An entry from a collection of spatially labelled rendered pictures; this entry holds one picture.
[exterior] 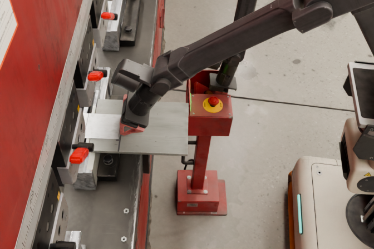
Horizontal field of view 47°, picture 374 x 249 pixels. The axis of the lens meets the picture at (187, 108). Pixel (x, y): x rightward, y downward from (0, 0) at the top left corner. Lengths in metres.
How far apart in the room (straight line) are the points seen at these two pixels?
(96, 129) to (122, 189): 0.18
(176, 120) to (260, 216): 1.11
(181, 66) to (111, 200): 0.47
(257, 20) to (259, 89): 1.87
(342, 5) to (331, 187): 1.35
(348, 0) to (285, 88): 1.97
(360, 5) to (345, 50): 2.33
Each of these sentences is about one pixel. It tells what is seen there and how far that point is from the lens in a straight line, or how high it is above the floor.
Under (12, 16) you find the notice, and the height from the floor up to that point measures 1.62.
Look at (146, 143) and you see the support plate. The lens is 1.18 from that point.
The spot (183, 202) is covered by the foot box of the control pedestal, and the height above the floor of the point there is 0.11.
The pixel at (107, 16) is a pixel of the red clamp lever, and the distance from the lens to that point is 1.06.
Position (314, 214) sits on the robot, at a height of 0.28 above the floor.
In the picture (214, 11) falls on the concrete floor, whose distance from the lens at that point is 3.23.
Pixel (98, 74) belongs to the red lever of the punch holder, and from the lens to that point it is 0.92.
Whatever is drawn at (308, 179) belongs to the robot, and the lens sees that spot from 2.06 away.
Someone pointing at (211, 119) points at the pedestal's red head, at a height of 0.76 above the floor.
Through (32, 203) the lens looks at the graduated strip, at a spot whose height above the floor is 1.39.
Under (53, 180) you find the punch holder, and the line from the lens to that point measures 0.77.
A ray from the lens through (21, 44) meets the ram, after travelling 0.60.
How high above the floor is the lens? 1.97
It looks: 50 degrees down
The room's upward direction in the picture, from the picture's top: 5 degrees clockwise
